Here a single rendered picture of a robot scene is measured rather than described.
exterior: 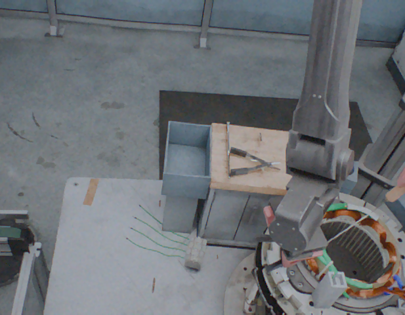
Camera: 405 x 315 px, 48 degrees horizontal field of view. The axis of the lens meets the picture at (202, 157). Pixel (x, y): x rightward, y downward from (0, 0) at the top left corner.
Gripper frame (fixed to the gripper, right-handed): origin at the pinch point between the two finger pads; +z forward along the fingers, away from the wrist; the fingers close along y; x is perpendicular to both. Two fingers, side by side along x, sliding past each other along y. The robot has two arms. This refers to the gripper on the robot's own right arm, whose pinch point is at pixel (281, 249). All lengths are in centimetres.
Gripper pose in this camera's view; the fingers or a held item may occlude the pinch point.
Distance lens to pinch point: 82.6
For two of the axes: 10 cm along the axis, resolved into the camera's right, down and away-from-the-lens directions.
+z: -1.6, 6.4, 7.5
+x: 9.5, -1.1, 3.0
